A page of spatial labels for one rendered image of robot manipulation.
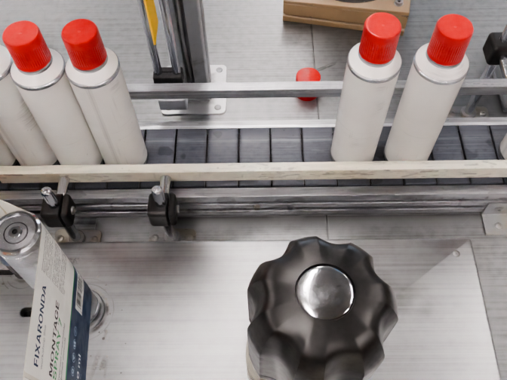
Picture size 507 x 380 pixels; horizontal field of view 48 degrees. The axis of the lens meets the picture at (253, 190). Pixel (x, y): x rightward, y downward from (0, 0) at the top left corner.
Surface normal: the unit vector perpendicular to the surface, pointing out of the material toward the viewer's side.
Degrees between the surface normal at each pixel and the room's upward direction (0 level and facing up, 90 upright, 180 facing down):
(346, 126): 90
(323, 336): 9
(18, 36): 3
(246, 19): 0
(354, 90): 90
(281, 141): 0
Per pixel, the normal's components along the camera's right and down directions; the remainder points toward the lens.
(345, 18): -0.19, 0.85
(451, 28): 0.03, -0.53
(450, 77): 0.04, 0.25
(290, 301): -0.20, -0.49
